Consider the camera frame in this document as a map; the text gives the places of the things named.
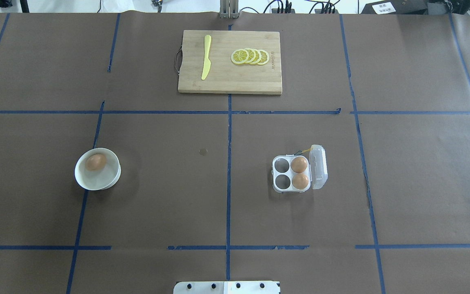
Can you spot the brown egg in box front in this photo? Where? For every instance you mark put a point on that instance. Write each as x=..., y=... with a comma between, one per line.
x=300, y=181

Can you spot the brown egg in box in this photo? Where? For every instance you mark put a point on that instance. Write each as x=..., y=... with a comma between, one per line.
x=299, y=164
x=300, y=181

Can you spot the front lemon slice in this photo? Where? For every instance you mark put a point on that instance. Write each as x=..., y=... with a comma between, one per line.
x=240, y=56

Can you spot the wooden cutting board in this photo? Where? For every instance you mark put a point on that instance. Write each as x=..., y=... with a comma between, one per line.
x=224, y=76

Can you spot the clear plastic egg box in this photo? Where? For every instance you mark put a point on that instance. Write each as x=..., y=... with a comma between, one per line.
x=317, y=170

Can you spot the brown egg from bowl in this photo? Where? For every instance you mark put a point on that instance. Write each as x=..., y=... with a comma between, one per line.
x=95, y=162

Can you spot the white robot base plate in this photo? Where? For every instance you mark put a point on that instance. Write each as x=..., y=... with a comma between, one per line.
x=227, y=287

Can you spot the lemon slice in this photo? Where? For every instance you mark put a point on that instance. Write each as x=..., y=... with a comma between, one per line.
x=251, y=55
x=240, y=56
x=256, y=57
x=264, y=57

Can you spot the aluminium frame post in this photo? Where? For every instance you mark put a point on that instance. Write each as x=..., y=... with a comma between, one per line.
x=229, y=9

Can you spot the yellow plastic knife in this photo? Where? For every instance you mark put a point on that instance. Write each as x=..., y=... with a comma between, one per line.
x=206, y=61

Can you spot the white ceramic bowl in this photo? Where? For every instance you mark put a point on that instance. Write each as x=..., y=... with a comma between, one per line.
x=98, y=180

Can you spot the black electronics box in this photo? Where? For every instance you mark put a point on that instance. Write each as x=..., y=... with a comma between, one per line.
x=403, y=7

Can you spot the back lemon slice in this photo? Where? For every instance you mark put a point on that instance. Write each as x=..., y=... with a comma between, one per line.
x=264, y=57

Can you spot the brown egg in box rear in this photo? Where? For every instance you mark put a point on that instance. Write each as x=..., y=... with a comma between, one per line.
x=299, y=164

